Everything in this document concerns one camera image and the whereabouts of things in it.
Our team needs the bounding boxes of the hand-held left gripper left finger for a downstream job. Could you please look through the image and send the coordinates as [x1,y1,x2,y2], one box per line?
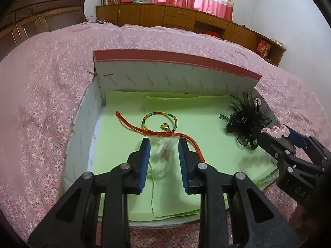
[27,137,151,248]

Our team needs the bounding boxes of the pink cardboard box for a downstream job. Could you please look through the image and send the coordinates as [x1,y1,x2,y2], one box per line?
[60,50,281,228]

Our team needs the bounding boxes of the person's right hand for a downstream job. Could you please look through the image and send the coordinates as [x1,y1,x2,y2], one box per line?
[289,203,314,229]

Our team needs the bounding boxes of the red box in shelf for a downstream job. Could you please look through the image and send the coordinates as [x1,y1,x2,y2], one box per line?
[256,39,272,57]

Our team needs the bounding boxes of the long wooden cabinet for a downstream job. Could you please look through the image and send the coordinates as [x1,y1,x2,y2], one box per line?
[96,3,286,67]

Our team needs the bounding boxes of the black feather hair clip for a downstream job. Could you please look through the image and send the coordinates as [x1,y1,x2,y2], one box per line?
[219,91,272,151]

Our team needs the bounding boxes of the multicoloured braided cord bracelet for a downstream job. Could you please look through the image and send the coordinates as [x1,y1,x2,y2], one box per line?
[115,111,206,164]

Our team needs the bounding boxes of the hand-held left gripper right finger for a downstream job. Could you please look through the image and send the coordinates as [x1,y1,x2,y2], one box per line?
[178,137,302,248]

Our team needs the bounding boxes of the pink floral bedspread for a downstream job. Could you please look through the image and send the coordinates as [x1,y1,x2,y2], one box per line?
[0,22,331,248]

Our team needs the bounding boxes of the clear plastic ornament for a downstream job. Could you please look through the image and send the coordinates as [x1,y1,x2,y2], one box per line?
[147,137,181,179]

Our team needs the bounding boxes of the white cables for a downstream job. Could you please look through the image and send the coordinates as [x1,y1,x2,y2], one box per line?
[81,17,106,26]

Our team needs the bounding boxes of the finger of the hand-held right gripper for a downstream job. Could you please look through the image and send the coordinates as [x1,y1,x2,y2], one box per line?
[259,132,298,171]
[287,126,331,164]

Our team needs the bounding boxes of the green paper lining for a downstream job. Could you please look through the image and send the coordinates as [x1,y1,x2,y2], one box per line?
[88,90,278,221]

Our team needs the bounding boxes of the dark wooden headboard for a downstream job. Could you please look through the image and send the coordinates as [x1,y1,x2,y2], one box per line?
[0,0,87,60]

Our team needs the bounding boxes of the pink bead hair tie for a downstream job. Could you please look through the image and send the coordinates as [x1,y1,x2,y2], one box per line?
[262,124,290,138]

